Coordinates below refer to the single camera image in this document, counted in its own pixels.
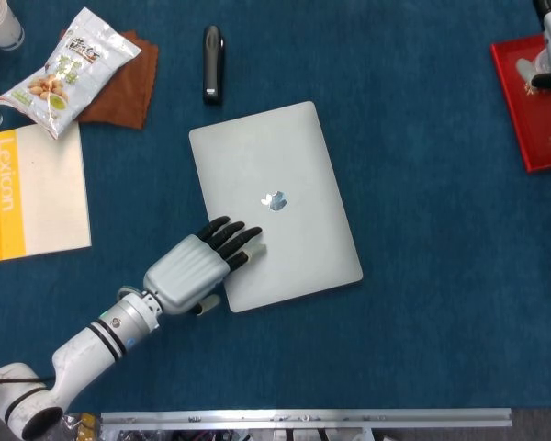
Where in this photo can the clear bag with yellow contents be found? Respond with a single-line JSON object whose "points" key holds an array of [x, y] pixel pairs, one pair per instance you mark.
{"points": [[85, 425]]}

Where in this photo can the brown folded cloth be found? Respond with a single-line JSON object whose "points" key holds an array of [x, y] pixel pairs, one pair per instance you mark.
{"points": [[124, 96]]}

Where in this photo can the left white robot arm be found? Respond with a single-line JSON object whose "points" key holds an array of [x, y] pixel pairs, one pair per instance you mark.
{"points": [[87, 340]]}

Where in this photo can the black stapler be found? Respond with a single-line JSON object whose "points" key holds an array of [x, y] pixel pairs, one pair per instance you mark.
{"points": [[213, 69]]}

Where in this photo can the stack of paper cups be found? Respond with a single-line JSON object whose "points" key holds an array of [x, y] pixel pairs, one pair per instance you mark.
{"points": [[2, 27]]}

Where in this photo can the aluminium profile rail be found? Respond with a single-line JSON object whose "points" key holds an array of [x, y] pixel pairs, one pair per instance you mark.
{"points": [[303, 418]]}

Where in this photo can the white nut snack bag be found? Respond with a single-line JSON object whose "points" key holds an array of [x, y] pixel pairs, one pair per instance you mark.
{"points": [[73, 73]]}

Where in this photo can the red hardcover certificate folder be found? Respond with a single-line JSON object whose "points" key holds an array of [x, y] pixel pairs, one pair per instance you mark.
{"points": [[542, 138]]}

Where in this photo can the white yellow Lexicon notebook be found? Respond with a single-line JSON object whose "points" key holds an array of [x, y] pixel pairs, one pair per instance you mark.
{"points": [[50, 193]]}

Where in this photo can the blue table cloth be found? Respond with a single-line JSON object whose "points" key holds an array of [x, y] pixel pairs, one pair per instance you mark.
{"points": [[441, 298]]}

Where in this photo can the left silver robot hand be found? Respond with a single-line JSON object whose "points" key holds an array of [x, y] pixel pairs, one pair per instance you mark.
{"points": [[183, 275]]}

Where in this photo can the silver laptop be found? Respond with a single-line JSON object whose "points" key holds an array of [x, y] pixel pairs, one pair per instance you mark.
{"points": [[303, 248]]}

